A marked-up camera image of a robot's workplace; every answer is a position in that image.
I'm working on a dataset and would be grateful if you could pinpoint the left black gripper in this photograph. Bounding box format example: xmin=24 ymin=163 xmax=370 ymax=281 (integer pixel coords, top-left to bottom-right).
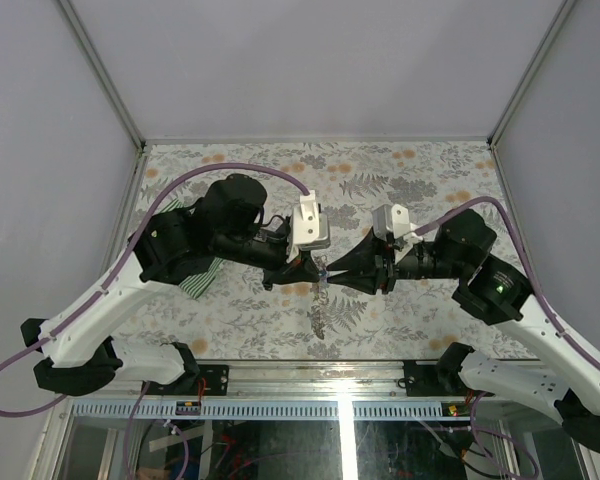
xmin=215 ymin=224 xmax=323 ymax=290

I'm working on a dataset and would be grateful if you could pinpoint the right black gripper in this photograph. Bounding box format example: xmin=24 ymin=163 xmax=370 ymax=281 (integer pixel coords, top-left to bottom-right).
xmin=326 ymin=224 xmax=468 ymax=294

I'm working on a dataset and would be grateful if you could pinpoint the metal key ring disc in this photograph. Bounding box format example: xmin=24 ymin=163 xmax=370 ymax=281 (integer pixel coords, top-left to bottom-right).
xmin=309 ymin=255 xmax=328 ymax=340

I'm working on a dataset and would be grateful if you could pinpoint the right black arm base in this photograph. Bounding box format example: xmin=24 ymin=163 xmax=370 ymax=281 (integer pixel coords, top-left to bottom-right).
xmin=397 ymin=342 xmax=475 ymax=397

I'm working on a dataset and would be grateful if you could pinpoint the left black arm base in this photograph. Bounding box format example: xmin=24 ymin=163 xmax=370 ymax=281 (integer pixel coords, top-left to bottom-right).
xmin=167 ymin=342 xmax=230 ymax=397

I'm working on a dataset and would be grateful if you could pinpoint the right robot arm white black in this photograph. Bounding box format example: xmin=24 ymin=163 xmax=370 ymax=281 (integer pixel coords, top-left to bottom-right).
xmin=327 ymin=205 xmax=600 ymax=453

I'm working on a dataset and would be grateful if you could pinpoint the green striped cloth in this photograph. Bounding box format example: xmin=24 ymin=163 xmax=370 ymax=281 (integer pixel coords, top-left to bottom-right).
xmin=157 ymin=199 xmax=226 ymax=300

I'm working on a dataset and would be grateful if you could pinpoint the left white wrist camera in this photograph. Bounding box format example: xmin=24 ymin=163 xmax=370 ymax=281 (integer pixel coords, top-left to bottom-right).
xmin=287 ymin=190 xmax=331 ymax=262

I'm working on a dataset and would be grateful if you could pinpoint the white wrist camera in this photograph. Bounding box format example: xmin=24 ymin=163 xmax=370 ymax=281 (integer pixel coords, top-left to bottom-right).
xmin=372 ymin=204 xmax=423 ymax=247
xmin=287 ymin=190 xmax=331 ymax=262

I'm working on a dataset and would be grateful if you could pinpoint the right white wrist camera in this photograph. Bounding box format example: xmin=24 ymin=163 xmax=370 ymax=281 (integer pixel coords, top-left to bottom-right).
xmin=372 ymin=204 xmax=423 ymax=247

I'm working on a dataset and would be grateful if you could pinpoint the aluminium front rail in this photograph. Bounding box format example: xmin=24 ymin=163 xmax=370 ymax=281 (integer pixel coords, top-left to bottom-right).
xmin=94 ymin=358 xmax=551 ymax=401

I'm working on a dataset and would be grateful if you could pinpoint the left aluminium frame post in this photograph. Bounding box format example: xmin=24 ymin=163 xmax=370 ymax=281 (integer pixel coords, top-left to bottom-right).
xmin=53 ymin=0 xmax=146 ymax=151

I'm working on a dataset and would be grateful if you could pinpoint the aluminium frame post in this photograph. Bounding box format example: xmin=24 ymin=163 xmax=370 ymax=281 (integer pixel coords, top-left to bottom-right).
xmin=53 ymin=0 xmax=146 ymax=151
xmin=487 ymin=0 xmax=579 ymax=150

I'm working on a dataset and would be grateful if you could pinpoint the right aluminium frame post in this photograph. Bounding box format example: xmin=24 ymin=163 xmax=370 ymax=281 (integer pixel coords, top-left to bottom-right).
xmin=487 ymin=0 xmax=579 ymax=150

